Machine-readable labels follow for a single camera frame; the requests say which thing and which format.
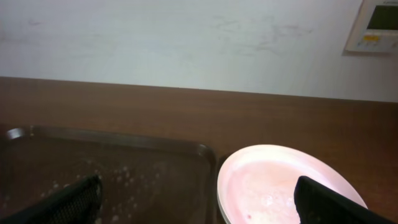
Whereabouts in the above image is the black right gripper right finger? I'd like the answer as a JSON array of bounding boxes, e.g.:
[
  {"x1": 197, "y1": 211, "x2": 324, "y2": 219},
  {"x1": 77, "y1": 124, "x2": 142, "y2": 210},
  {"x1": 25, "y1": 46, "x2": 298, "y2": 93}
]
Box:
[{"x1": 294, "y1": 175, "x2": 394, "y2": 224}]

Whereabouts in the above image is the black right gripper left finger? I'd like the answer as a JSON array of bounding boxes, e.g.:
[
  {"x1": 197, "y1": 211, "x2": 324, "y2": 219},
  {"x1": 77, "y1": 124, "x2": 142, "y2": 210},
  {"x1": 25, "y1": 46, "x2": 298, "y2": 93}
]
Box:
[{"x1": 1, "y1": 175, "x2": 103, "y2": 224}]

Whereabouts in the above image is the pink plate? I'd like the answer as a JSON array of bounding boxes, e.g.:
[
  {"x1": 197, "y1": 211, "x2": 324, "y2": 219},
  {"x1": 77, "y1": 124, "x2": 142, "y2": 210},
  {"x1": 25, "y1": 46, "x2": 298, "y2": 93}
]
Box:
[{"x1": 217, "y1": 144, "x2": 365, "y2": 224}]

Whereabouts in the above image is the dark brown serving tray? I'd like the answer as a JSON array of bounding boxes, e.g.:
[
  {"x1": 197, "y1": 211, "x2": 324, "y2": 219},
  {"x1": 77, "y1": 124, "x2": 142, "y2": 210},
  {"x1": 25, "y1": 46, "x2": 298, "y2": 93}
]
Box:
[{"x1": 1, "y1": 124, "x2": 216, "y2": 223}]

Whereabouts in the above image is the white wall control panel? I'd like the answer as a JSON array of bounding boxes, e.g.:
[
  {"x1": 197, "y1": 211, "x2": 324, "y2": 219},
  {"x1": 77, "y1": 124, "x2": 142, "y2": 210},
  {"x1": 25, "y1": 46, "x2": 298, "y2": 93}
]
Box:
[{"x1": 345, "y1": 0, "x2": 397, "y2": 54}]

